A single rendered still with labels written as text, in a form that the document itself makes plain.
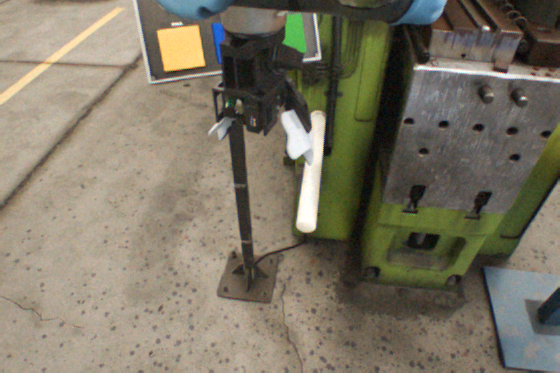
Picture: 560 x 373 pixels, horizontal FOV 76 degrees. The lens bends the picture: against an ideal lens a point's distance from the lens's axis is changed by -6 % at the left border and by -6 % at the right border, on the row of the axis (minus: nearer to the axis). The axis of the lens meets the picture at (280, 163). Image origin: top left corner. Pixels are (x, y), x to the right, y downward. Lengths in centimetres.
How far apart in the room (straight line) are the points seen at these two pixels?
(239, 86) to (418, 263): 114
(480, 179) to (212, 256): 104
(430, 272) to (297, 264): 51
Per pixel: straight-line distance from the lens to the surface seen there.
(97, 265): 172
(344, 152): 129
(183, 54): 73
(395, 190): 114
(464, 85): 96
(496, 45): 100
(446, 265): 149
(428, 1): 28
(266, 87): 46
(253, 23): 42
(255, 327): 143
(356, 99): 117
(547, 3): 128
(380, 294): 153
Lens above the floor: 130
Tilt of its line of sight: 41 degrees down
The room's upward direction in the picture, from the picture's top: straight up
